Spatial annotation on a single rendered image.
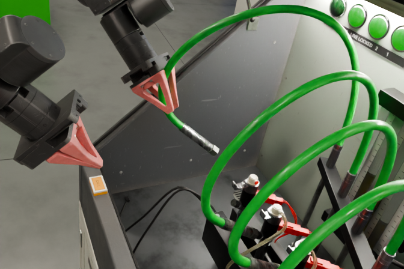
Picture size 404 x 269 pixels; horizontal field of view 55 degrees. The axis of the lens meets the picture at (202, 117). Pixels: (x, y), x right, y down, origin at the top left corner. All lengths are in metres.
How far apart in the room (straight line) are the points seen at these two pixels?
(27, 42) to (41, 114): 0.11
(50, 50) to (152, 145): 0.60
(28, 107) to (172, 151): 0.61
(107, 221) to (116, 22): 0.40
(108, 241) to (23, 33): 0.49
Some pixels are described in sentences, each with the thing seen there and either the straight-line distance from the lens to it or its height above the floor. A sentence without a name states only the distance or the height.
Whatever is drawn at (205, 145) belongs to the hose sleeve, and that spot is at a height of 1.13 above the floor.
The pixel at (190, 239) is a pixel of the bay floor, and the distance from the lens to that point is 0.99.
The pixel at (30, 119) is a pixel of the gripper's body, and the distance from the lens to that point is 0.50.
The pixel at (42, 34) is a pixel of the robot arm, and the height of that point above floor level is 1.41.
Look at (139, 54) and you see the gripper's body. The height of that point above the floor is 1.30.
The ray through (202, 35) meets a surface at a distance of 0.67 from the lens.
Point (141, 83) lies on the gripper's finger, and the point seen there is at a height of 1.26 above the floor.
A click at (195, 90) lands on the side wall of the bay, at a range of 0.96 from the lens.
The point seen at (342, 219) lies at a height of 1.29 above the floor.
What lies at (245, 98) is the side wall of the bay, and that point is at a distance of 1.06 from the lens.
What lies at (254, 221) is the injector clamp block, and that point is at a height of 0.98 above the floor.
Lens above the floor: 1.59
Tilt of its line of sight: 32 degrees down
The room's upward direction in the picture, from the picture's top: 11 degrees clockwise
